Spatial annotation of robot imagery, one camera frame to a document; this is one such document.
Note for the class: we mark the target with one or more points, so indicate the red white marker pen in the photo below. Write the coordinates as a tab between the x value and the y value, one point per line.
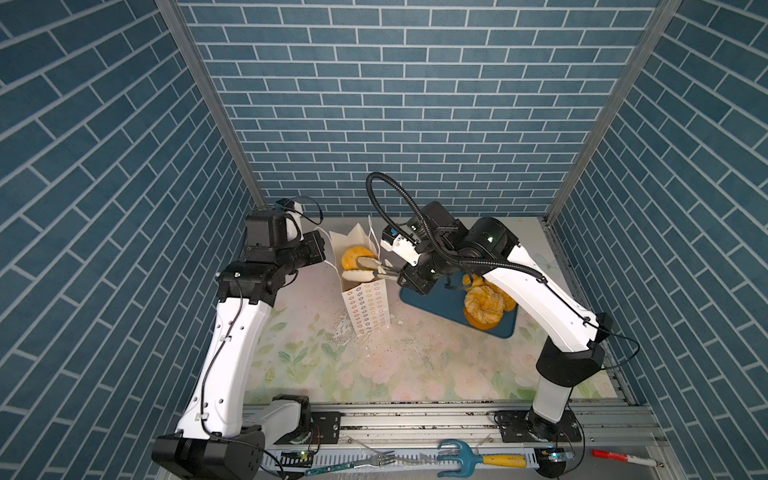
626	458

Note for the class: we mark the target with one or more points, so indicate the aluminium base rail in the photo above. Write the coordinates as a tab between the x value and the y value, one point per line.
592	423

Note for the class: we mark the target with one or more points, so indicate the metal fork green handle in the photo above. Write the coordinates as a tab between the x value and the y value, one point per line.
375	460

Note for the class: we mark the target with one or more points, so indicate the sesame oval bread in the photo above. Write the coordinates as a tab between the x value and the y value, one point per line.
509	303

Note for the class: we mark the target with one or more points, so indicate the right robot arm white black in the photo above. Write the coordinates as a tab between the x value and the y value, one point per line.
435	245

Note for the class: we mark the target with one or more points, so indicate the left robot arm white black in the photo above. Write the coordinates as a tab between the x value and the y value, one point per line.
211	440

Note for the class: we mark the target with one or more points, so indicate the white paper bag with pattern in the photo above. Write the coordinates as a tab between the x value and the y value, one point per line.
366	304

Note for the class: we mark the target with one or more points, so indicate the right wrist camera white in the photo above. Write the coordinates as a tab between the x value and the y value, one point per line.
396	243

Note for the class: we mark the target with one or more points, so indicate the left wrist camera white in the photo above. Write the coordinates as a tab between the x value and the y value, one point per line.
294	210

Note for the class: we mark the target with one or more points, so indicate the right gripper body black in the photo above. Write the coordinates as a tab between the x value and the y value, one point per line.
421	275

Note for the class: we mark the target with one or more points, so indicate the metal tongs white tips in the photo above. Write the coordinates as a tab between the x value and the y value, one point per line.
369	269

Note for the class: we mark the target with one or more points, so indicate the teal garden fork yellow handle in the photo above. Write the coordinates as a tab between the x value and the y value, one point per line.
461	453

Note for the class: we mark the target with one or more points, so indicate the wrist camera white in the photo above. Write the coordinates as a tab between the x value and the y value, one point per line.
294	210
396	243

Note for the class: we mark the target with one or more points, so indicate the ring-shaped bread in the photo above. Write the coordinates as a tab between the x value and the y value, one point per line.
349	257

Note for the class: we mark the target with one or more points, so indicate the teal rectangular tray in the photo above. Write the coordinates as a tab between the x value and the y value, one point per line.
446	300

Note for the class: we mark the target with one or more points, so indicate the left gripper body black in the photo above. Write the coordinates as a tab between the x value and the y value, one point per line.
304	252

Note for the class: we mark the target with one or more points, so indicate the large sugared twisted bun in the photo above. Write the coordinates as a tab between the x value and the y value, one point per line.
483	307

